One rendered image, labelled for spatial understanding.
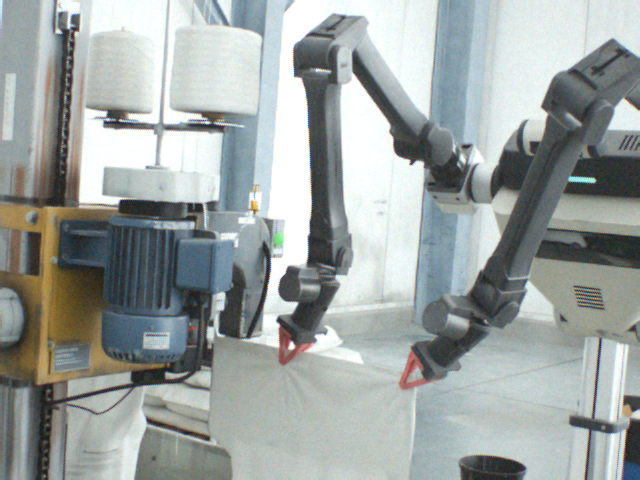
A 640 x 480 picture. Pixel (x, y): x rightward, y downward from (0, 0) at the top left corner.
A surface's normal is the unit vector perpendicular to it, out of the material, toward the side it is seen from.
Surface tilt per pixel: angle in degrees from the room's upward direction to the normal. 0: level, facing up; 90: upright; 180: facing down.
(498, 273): 96
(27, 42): 90
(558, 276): 130
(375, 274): 90
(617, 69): 55
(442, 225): 90
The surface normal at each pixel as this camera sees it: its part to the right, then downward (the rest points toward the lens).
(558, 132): -0.87, 0.07
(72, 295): 0.80, 0.09
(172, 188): 0.46, 0.09
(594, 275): -0.50, 0.64
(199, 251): -0.22, 0.04
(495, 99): -0.60, 0.00
